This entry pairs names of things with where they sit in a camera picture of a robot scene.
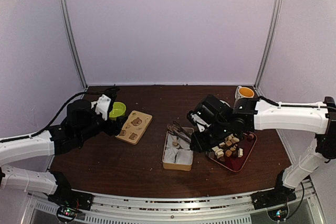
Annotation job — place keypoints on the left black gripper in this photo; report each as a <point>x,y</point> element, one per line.
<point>114,126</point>

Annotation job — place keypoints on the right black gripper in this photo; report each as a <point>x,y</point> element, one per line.
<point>201,146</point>

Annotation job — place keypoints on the tan bear tin lid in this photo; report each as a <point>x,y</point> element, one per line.
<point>134,127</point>

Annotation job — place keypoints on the metal tongs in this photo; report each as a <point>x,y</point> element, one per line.
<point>176,129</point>

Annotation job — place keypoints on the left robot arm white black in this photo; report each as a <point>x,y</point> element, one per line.
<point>83,121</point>

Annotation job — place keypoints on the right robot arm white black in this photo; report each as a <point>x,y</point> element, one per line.
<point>216,120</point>

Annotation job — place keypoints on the white chocolate block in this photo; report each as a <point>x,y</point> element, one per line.
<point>218,152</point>

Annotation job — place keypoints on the round brown chocolate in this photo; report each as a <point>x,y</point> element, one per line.
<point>228,153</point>

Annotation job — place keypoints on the lime green plastic bowl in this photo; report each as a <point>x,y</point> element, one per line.
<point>118,110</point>

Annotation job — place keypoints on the tan tin box with paper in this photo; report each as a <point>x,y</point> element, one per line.
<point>177,158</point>

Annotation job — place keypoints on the red rectangular tray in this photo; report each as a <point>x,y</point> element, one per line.
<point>242,148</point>

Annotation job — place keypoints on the patterned mug yellow inside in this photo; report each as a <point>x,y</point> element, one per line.
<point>243,92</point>

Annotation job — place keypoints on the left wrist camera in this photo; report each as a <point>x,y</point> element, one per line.
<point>104,105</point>

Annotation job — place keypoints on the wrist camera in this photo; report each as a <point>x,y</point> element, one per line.
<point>104,105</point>
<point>197,121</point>

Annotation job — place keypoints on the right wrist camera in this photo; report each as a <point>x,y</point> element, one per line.
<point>197,121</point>

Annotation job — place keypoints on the front aluminium rail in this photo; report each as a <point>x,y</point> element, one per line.
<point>236,208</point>

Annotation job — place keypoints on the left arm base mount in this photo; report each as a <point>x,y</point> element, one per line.
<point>72,199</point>

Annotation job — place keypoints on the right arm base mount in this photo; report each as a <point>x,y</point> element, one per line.
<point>271,198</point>

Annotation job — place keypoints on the left aluminium frame post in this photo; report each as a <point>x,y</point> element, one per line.
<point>72,43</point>

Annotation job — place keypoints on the aluminium frame post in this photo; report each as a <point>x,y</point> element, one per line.
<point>72,43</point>
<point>269,42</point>

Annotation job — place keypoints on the right aluminium frame post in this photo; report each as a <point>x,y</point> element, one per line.
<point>269,42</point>

